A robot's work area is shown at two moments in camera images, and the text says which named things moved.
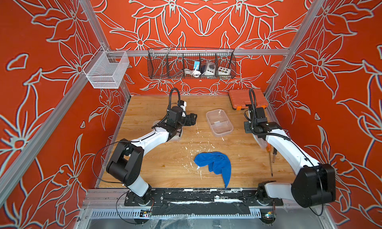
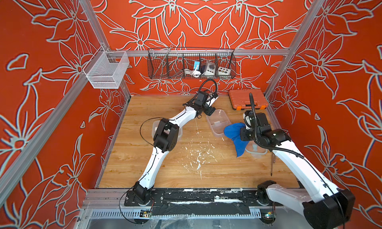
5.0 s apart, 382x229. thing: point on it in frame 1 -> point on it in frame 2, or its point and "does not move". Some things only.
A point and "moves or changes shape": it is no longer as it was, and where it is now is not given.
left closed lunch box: (175, 137) does not move
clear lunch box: (220, 124) does not move
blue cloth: (217, 162) -> (233, 131)
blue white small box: (195, 63) does not move
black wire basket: (166, 63) does not move
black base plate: (204, 202) does not move
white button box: (224, 71) does not move
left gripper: (190, 120) -> (210, 111)
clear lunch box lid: (261, 142) moves or changes shape
